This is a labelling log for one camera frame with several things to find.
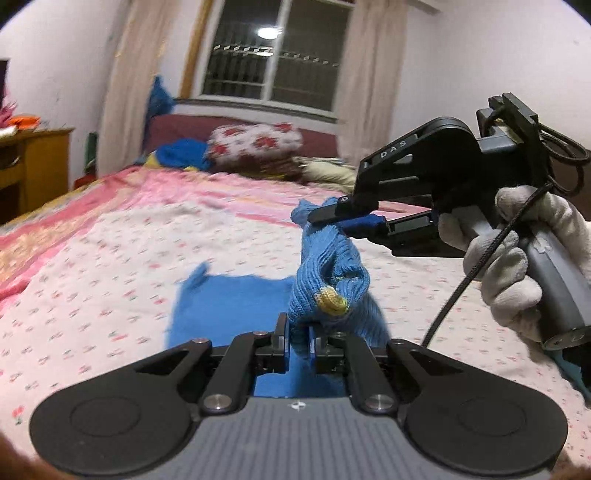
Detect yellow wooden window trim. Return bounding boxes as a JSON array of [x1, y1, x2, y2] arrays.
[[179, 0, 215, 100]]

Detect blue ribbed knit sweater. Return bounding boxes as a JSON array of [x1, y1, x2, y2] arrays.
[[166, 196, 393, 400]]

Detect maroon bed headboard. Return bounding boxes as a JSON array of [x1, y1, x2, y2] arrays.
[[143, 113, 345, 160]]

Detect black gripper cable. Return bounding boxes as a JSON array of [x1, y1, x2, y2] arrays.
[[422, 122, 591, 347]]

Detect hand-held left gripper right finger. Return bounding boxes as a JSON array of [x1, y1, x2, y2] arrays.
[[308, 324, 465, 415]]

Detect blue plastic bag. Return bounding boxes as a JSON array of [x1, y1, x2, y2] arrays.
[[148, 76, 178, 121]]

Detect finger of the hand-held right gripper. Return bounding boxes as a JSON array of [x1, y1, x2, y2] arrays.
[[339, 215, 393, 241], [306, 195, 384, 226]]

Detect brown folded blanket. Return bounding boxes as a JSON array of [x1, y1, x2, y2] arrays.
[[256, 157, 305, 181]]

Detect barred window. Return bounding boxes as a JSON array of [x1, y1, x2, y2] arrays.
[[201, 0, 354, 114]]

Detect red floral pillow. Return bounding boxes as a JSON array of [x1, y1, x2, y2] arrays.
[[205, 122, 303, 169]]

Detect blue cloth pile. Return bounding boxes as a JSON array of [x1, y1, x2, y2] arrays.
[[154, 138, 213, 171]]

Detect person's right hand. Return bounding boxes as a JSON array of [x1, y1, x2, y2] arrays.
[[438, 187, 585, 343]]

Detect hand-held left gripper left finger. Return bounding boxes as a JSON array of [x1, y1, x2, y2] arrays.
[[134, 312, 291, 415]]

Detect pale green pillow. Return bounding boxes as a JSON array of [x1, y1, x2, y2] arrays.
[[295, 157, 358, 188]]

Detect yellow wooden desk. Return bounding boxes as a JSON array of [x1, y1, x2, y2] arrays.
[[0, 127, 75, 224]]

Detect cream curtain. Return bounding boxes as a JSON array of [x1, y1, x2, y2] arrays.
[[335, 0, 409, 160], [99, 0, 174, 176]]

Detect pink artificial flowers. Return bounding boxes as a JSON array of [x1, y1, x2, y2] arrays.
[[0, 90, 19, 126]]

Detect pink floral bed sheet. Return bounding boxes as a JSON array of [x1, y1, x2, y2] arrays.
[[0, 166, 591, 467]]

